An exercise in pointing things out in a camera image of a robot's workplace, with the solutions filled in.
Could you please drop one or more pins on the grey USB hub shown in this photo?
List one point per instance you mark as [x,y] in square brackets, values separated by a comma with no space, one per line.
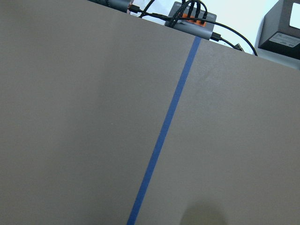
[196,28]

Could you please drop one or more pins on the black box with label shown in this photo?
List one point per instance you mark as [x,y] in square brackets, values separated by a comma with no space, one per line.
[281,29]

